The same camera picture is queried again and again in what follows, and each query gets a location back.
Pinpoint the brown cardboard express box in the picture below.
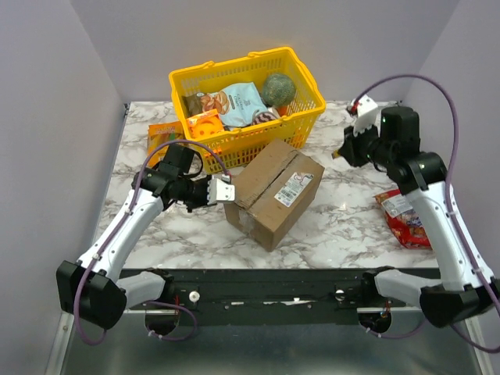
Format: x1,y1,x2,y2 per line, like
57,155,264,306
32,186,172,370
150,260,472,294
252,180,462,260
224,139,324,252

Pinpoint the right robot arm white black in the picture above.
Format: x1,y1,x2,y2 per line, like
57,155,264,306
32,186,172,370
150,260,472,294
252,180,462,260
333,102,499,327

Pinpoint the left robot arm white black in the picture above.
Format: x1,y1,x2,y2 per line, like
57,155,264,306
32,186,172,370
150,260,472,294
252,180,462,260
56,140,218,335

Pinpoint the orange toy box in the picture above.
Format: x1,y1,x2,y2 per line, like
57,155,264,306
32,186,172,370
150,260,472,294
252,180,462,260
187,109,224,139

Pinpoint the orange snack bag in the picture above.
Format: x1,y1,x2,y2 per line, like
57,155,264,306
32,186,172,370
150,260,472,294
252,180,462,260
147,121,184,155

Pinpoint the red snack bag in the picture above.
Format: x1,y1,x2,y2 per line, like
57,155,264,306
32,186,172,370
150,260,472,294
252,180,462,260
374,189,431,249

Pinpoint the brown snack packet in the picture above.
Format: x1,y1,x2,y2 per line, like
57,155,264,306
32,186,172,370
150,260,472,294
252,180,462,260
183,92,205,117

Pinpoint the yellow plastic shopping basket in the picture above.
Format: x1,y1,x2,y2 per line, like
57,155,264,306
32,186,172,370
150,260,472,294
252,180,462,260
169,47,326,173

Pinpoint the light blue chips bag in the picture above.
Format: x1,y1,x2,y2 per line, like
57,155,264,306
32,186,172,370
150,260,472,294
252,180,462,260
202,83,267,127

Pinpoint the pink brown striped pouch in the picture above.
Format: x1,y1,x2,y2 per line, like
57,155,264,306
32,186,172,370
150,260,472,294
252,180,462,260
252,111,277,125

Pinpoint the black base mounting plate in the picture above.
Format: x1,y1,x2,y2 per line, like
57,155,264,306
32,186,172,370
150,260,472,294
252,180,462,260
128,268,407,327

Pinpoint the green melon ball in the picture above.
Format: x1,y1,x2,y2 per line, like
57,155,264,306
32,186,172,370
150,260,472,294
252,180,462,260
261,73,296,107

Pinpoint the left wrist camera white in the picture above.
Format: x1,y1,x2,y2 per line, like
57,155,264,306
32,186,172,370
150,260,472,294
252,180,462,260
207,175,236,205

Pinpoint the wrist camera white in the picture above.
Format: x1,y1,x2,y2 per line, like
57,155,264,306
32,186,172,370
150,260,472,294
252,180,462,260
348,95,379,137
207,175,236,205

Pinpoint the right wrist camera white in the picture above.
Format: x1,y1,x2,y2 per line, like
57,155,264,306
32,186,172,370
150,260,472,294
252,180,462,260
348,95,379,137

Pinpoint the aluminium rail frame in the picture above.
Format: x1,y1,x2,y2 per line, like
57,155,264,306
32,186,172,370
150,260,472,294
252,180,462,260
47,312,495,374

